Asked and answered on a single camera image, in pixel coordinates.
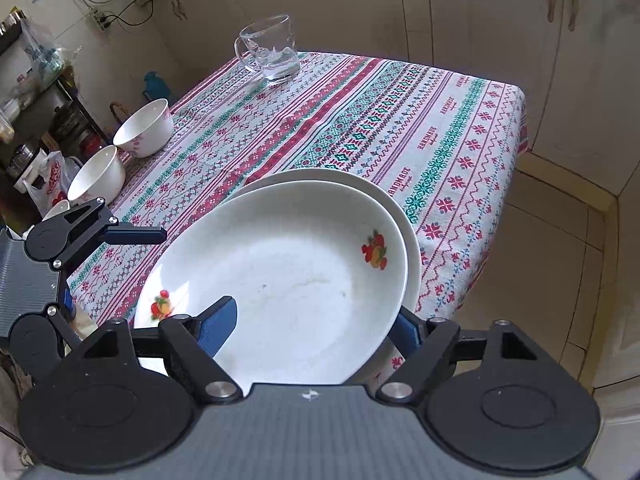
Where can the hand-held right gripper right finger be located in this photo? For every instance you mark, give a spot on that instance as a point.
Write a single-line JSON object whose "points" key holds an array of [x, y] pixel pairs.
{"points": [[407, 332]]}

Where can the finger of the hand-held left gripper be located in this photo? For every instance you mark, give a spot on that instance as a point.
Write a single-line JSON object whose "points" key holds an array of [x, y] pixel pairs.
{"points": [[67, 325], [130, 235]]}

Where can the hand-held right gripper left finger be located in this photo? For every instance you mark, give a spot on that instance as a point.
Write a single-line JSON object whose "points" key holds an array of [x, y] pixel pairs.
{"points": [[217, 325]]}

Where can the white pink floral bowl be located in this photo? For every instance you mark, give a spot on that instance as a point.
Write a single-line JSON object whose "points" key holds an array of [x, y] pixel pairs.
{"points": [[97, 175], [56, 210], [147, 127]]}

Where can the white fruit print plate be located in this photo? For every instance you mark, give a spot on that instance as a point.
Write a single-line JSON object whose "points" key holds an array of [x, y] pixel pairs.
{"points": [[385, 202], [300, 285]]}

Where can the red white plastic bag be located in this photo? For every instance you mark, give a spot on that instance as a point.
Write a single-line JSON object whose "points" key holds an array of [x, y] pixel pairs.
{"points": [[50, 180]]}

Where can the black metal storage rack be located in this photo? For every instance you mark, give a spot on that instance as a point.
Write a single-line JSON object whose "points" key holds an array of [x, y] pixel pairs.
{"points": [[82, 110]]}

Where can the teal thermos flask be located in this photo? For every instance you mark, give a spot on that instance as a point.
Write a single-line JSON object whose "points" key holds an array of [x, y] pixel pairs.
{"points": [[157, 87]]}

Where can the patterned red green tablecloth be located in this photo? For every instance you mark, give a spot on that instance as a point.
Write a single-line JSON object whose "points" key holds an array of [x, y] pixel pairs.
{"points": [[400, 125]]}

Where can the clear plastic bag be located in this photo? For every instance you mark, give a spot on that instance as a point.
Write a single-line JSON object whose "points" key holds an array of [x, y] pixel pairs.
{"points": [[42, 45]]}

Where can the white power strip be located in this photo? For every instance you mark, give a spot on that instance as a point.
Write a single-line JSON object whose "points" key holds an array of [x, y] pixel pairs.
{"points": [[102, 20]]}

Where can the clear glass mug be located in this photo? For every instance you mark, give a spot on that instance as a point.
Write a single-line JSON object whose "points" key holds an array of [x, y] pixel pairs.
{"points": [[272, 50]]}

